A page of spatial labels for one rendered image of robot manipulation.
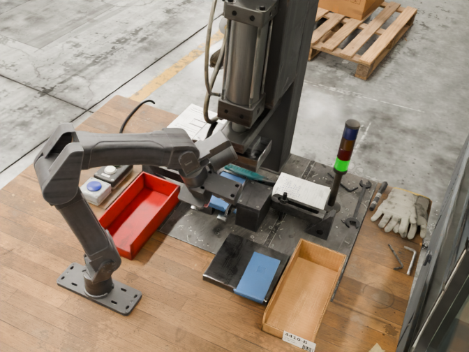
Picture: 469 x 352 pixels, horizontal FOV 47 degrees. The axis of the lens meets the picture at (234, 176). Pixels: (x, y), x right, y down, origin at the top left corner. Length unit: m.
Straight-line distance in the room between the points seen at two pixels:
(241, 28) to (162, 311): 0.66
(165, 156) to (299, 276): 0.51
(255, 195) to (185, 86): 2.36
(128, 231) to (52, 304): 0.27
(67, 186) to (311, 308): 0.64
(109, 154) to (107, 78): 2.80
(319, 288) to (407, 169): 2.05
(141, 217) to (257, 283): 0.38
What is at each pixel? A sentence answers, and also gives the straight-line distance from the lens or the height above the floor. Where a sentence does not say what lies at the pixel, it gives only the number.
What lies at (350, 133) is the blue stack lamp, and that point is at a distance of 1.40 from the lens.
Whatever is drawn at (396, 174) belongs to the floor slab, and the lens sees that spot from 3.27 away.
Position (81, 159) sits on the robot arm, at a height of 1.34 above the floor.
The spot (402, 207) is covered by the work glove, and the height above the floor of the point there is 0.92.
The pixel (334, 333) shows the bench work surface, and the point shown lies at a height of 0.90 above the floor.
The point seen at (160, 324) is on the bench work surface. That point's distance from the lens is 1.27.
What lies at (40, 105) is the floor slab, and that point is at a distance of 3.60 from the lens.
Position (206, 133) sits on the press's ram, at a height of 1.14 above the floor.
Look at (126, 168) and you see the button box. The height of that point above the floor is 0.93.
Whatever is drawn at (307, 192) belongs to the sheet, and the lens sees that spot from 1.53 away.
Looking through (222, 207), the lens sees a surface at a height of 1.01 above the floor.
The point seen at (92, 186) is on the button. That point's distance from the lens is 1.54.
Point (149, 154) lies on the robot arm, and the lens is 1.06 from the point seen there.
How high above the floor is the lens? 1.96
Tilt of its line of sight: 41 degrees down
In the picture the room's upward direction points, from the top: 6 degrees clockwise
